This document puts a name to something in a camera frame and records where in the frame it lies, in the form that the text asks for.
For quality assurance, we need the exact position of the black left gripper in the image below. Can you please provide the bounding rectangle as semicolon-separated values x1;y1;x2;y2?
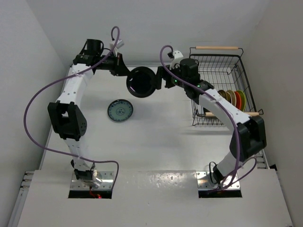
95;52;131;76

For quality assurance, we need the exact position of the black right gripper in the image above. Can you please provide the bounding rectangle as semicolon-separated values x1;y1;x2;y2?
151;61;188;89

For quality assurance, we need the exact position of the glossy black plate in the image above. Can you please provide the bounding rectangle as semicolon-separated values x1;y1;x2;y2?
202;108;210;113
126;66;156;98

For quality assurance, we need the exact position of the blue floral plate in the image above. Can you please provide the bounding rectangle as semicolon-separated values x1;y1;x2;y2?
107;99;134;122

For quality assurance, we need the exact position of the cream plate with black patch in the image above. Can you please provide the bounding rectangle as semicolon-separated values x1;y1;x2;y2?
226;90;237;106

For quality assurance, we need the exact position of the orange plate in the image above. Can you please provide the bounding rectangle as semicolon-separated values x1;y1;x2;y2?
234;91;242;110

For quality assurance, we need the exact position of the lime green plate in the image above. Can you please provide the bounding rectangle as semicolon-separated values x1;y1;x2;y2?
237;90;247;112

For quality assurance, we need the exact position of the yellow patterned plate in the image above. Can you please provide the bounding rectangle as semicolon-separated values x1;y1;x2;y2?
218;90;227;99
225;91;232;103

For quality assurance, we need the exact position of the yellow patterned plate front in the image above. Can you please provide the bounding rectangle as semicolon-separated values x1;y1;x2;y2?
225;91;232;103

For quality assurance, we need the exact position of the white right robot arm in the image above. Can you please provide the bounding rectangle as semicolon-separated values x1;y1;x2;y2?
156;59;267;185

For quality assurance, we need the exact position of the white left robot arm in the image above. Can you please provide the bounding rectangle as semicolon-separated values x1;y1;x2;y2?
47;39;130;189

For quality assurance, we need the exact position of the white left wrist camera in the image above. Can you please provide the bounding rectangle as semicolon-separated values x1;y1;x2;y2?
109;39;124;56

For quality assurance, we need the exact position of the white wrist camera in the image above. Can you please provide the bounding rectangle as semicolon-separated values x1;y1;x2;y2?
169;50;184;70
109;39;124;56

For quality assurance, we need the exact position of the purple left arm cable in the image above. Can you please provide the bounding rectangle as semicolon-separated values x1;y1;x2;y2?
23;26;120;190

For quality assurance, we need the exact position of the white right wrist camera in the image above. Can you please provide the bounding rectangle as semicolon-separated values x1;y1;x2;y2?
169;50;184;70

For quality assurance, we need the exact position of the black wire dish rack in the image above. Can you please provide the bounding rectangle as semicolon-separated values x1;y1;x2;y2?
189;46;264;115

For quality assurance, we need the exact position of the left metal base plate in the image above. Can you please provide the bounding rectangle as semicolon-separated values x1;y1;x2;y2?
70;171;114;191

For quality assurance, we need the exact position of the metal base plate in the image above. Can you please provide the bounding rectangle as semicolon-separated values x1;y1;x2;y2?
70;171;114;191
196;171;241;192

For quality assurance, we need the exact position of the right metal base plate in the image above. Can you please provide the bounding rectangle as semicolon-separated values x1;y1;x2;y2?
196;171;241;192

